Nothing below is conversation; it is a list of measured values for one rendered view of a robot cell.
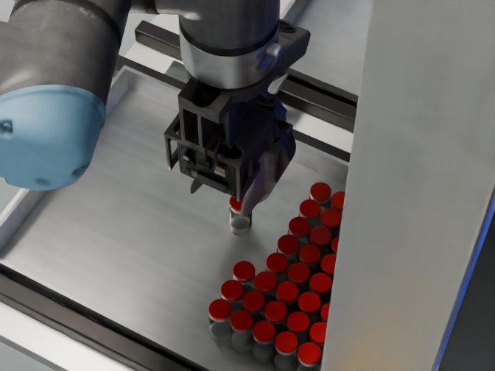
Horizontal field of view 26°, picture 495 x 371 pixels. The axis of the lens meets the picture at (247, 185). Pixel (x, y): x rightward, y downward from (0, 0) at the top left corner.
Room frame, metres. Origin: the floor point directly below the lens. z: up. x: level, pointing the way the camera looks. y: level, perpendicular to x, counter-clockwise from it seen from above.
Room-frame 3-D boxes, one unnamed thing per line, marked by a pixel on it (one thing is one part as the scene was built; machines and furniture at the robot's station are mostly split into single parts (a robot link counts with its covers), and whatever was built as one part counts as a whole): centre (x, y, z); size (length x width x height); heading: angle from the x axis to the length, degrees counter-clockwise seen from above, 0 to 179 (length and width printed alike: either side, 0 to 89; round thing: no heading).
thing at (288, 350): (0.48, -0.07, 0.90); 0.18 x 0.02 x 0.05; 151
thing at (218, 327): (0.44, 0.02, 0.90); 0.02 x 0.02 x 0.05
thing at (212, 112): (0.54, 0.02, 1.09); 0.09 x 0.08 x 0.12; 151
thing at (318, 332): (0.47, -0.09, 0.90); 0.18 x 0.02 x 0.05; 151
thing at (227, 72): (0.54, 0.01, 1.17); 0.08 x 0.08 x 0.05
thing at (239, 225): (0.56, 0.01, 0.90); 0.02 x 0.02 x 0.04
